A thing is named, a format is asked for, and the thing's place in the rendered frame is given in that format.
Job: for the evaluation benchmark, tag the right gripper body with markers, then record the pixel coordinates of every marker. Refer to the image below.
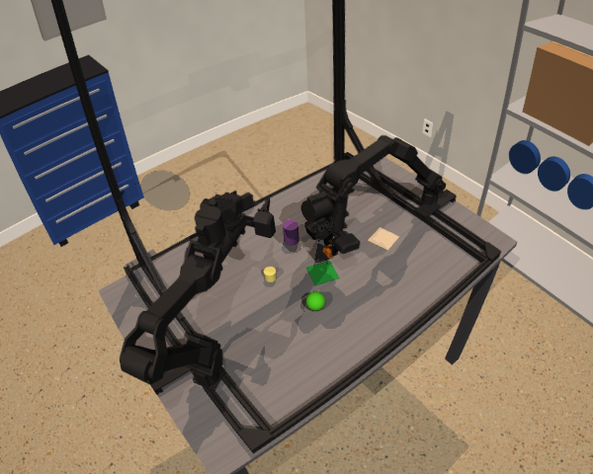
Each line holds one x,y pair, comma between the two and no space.
264,224

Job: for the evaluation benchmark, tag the green ball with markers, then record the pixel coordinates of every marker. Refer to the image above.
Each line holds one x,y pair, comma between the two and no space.
315,301

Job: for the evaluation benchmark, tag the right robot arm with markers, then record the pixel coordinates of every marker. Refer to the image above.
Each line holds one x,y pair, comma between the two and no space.
198,274

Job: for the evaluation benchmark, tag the yellow cylinder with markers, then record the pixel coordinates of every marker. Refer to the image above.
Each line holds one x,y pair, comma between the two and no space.
270,274

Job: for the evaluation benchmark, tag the beige flat square pad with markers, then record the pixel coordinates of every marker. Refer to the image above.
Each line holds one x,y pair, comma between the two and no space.
383,238

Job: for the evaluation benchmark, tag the purple cylinder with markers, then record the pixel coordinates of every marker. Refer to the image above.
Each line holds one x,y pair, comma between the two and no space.
290,228

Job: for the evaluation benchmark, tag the green rectangle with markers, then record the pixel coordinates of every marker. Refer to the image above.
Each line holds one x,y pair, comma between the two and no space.
322,273

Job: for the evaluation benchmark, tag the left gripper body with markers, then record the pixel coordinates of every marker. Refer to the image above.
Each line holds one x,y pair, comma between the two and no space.
343,243

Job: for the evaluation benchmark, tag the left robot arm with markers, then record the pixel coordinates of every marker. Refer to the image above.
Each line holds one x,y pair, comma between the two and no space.
344,175

